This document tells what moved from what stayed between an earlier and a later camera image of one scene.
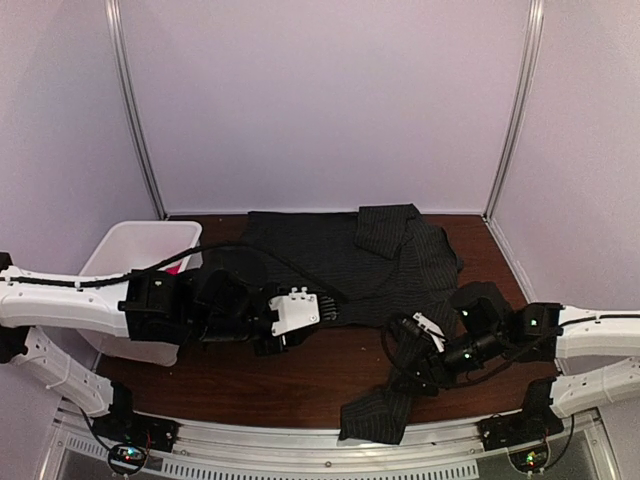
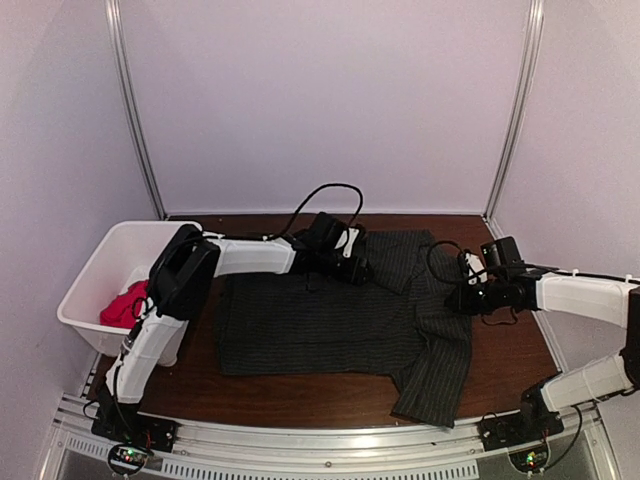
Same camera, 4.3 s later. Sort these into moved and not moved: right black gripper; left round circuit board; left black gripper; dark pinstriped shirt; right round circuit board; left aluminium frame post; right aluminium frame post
Moved: right black gripper; dark pinstriped shirt; left black gripper
Not moved: right round circuit board; right aluminium frame post; left aluminium frame post; left round circuit board
